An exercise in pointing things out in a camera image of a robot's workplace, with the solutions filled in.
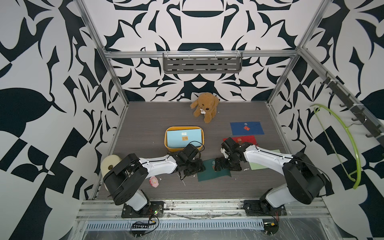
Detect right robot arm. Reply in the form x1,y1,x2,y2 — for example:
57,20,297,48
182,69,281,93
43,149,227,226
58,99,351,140
214,138,332,217

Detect red envelope right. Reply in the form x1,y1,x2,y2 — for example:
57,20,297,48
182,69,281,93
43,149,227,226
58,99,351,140
231,136,258,146

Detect light green envelope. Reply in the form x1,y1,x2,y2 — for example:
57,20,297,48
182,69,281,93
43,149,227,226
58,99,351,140
249,163,267,171

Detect brown plush dog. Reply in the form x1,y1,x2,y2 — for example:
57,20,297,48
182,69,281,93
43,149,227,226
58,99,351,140
190,93,220,124

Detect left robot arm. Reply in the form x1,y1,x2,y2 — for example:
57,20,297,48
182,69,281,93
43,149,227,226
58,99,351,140
101,144,206,218

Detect black wall hook rail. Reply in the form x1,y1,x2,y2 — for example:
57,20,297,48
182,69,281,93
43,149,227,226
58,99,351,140
320,71,384,139

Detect yellow plastic storage box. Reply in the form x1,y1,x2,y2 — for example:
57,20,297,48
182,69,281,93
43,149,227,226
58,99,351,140
164,126,205,152

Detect dark green envelope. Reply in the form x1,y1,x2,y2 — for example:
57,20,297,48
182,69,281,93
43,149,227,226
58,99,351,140
197,159,232,182

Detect light blue envelope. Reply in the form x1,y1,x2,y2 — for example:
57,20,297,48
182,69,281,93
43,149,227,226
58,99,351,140
166,129,203,149

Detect grey metal wall shelf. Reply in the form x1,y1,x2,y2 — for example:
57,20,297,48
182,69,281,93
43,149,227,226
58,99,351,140
162,51,243,74

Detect cream plastic container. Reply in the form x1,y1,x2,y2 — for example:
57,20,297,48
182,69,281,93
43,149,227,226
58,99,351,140
101,155,124,193

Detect dark blue envelope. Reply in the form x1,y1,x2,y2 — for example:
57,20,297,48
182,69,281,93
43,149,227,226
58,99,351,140
230,122,265,136

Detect small pink toy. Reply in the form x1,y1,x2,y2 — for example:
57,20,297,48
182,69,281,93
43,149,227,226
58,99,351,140
150,176,159,188

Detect green plastic hanger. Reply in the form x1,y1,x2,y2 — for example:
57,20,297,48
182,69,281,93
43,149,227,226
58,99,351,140
311,104,363,190

